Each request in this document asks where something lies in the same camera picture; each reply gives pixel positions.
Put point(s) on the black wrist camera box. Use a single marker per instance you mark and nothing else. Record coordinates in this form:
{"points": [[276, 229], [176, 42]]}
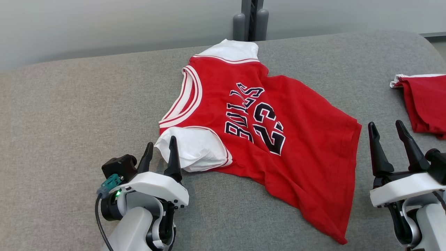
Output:
{"points": [[437, 165], [120, 166]]}

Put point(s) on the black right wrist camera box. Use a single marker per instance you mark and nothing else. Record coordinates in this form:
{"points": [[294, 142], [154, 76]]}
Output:
{"points": [[437, 165]]}

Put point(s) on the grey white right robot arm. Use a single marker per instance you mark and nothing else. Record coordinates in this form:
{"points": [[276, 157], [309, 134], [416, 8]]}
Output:
{"points": [[428, 226]]}

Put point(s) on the red Bulls jersey white sleeves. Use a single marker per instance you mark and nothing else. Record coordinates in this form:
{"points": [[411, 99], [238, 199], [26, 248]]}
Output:
{"points": [[296, 139]]}

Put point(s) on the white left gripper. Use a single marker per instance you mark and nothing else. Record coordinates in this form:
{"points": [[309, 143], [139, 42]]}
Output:
{"points": [[156, 186]]}

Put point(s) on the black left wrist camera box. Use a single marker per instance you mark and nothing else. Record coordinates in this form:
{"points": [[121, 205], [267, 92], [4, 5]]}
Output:
{"points": [[120, 166]]}

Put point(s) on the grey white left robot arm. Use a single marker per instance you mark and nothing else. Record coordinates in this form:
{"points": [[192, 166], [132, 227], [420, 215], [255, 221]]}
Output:
{"points": [[136, 226]]}

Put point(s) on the red shorts with white stripe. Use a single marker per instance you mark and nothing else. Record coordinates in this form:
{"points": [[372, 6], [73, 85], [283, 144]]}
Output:
{"points": [[427, 101]]}

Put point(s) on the grey metal partition post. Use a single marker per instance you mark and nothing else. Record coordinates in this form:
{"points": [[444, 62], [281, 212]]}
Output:
{"points": [[251, 19]]}

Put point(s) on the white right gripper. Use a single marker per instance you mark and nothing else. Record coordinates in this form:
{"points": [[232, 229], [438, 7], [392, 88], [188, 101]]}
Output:
{"points": [[404, 188]]}

